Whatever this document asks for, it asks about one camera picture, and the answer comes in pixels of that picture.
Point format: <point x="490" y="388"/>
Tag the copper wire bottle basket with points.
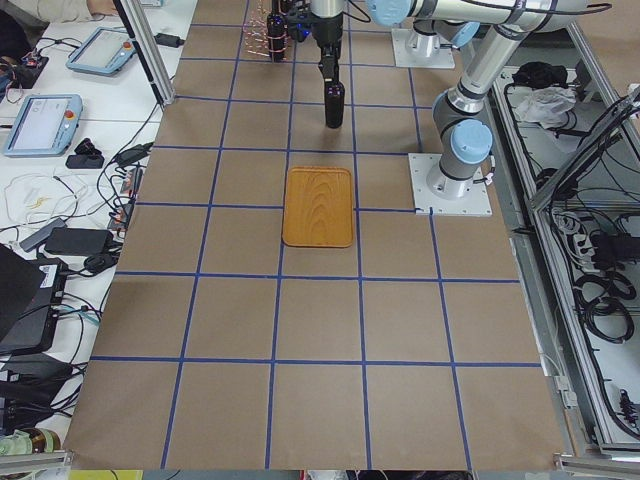
<point x="255" y="30"/>

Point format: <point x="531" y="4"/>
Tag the teach pendant far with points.
<point x="103" y="53"/>

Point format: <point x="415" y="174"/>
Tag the teach pendant near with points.
<point x="45" y="126"/>

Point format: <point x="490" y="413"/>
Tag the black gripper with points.
<point x="329" y="32"/>

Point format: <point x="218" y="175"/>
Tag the aluminium frame post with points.
<point x="137" y="26"/>

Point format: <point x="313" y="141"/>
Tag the teach pendant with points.
<point x="103" y="53"/>
<point x="45" y="126"/>

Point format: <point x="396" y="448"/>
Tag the black power adapter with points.
<point x="78" y="241"/>

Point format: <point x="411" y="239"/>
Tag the dark wine bottle end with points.
<point x="276" y="36"/>

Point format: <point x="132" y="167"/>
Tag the wooden tray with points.
<point x="318" y="208"/>

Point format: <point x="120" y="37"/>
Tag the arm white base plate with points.
<point x="436" y="194"/>
<point x="415" y="50"/>

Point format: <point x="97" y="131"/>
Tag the dark wine bottle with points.
<point x="334" y="100"/>

